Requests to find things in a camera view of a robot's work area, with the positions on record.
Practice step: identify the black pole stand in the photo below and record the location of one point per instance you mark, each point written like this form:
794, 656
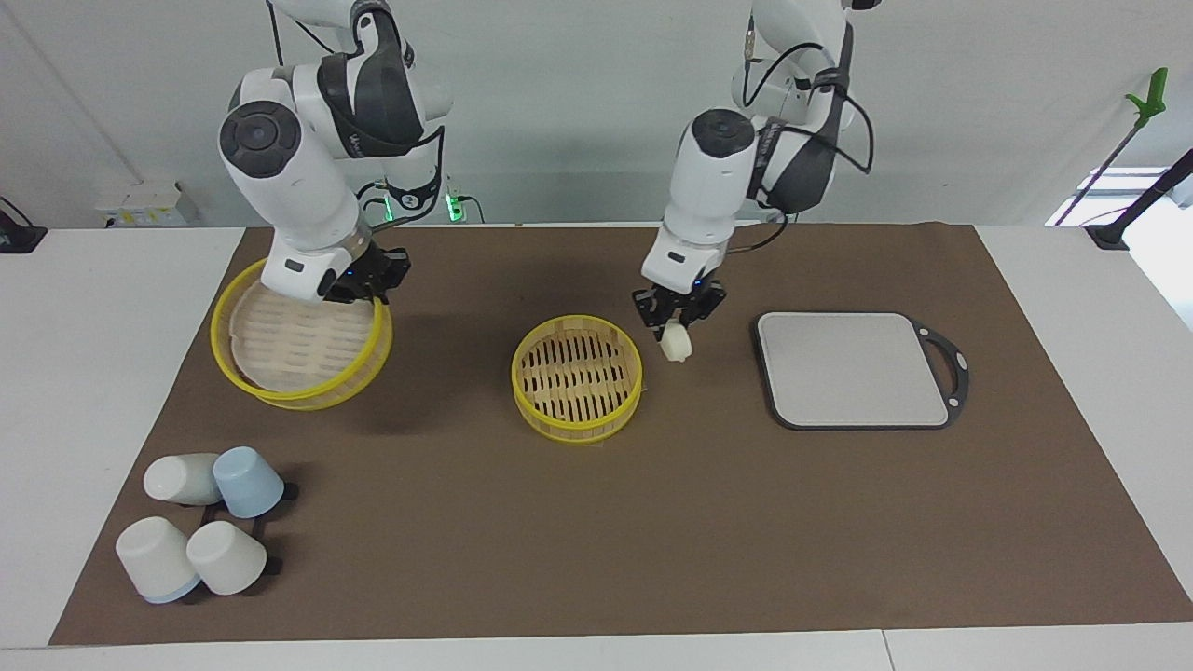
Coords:
1109, 233

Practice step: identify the white plastic cup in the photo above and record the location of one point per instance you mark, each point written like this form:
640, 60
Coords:
154, 554
228, 559
177, 477

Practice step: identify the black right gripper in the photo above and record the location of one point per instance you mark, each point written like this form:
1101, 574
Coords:
377, 266

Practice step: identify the white cutting board grey rim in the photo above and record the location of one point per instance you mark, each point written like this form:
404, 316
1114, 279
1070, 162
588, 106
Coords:
853, 368

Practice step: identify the brown table mat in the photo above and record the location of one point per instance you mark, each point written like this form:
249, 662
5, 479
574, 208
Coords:
652, 540

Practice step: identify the white wall outlet box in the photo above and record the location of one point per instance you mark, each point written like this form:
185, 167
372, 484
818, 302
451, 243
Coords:
149, 205

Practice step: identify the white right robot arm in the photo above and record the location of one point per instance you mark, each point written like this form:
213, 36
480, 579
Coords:
280, 186

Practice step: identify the green lit power plug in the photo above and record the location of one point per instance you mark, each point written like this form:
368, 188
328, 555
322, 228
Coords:
455, 205
384, 207

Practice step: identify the green tipped thin pole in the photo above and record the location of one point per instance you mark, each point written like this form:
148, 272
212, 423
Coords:
1154, 98

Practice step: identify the white mesh steamer liner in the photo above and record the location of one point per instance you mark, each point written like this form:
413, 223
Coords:
298, 345

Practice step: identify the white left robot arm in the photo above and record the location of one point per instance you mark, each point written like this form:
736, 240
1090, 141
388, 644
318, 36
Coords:
708, 196

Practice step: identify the light blue plastic cup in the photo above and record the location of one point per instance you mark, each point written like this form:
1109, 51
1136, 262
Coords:
247, 480

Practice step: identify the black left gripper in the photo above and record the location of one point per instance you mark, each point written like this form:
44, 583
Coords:
680, 298

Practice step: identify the yellow rimmed bamboo steamer base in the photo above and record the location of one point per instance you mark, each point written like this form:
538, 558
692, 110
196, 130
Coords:
578, 377

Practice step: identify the white steamed bun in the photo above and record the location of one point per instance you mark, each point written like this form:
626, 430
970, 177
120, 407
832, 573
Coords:
678, 345

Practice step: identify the yellow rimmed bamboo steamer tier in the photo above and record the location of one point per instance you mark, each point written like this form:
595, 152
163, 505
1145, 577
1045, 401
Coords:
280, 396

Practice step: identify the black clamp mount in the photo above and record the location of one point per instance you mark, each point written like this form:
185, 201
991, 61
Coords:
17, 238

